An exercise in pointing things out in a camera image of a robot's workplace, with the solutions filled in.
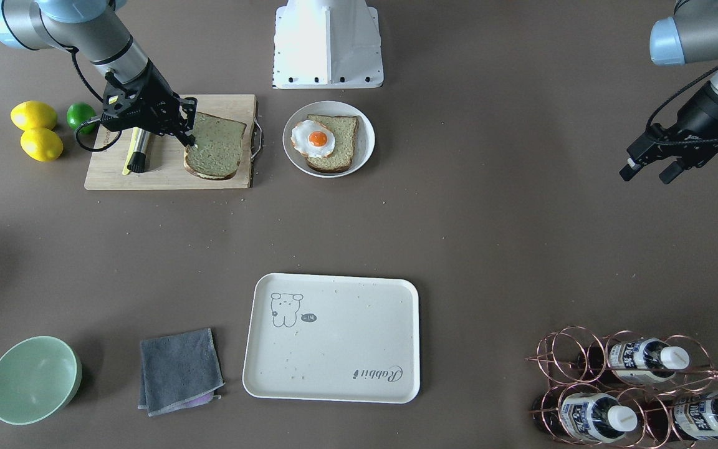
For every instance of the white round plate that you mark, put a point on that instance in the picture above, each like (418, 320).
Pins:
(365, 139)

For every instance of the wooden cutting board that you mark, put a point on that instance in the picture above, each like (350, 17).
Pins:
(165, 154)

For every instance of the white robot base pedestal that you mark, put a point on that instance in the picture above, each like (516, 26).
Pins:
(327, 45)

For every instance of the green ceramic bowl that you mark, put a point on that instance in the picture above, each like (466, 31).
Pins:
(38, 377)

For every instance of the copper wire bottle rack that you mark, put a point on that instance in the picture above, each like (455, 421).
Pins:
(626, 390)

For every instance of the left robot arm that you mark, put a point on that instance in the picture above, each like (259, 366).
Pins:
(689, 35)

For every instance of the cream rabbit tray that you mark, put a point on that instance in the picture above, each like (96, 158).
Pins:
(333, 338)

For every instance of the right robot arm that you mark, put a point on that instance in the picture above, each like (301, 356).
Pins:
(92, 28)

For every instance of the yellow lemon lower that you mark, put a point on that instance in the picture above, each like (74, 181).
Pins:
(41, 145)

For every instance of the tea bottle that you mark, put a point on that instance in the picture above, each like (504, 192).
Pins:
(635, 362)
(581, 417)
(690, 418)

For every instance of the yellow plastic knife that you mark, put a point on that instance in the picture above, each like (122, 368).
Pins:
(133, 145)

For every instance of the tea bottle upper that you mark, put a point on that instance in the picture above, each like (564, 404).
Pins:
(635, 362)

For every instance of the steel muddler black tip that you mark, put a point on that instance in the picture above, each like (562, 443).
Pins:
(139, 158)

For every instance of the grey folded cloth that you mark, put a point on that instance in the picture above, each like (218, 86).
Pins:
(178, 372)

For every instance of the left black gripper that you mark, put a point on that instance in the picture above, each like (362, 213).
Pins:
(700, 116)

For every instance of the yellow lemon upper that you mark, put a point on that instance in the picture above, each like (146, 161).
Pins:
(33, 114)

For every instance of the bread slice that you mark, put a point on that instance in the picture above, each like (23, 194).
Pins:
(344, 129)
(217, 151)

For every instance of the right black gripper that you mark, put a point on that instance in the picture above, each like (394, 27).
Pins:
(154, 87)

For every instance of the fried egg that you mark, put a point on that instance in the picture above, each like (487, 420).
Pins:
(312, 139)

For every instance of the yellow lemon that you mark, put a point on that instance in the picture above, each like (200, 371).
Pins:
(41, 145)
(33, 114)

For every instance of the green lime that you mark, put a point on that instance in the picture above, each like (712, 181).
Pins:
(78, 113)

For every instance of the bread slice on plate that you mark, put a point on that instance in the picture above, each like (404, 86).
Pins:
(344, 129)

